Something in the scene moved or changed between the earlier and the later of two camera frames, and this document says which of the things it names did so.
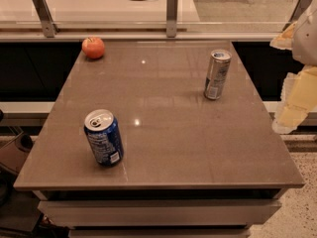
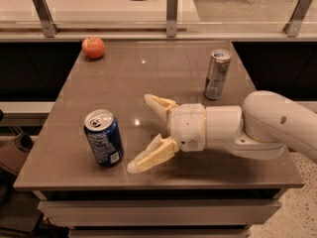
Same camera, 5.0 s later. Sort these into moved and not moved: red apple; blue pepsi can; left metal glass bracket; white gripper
Moved: white gripper
Not moved: left metal glass bracket; red apple; blue pepsi can
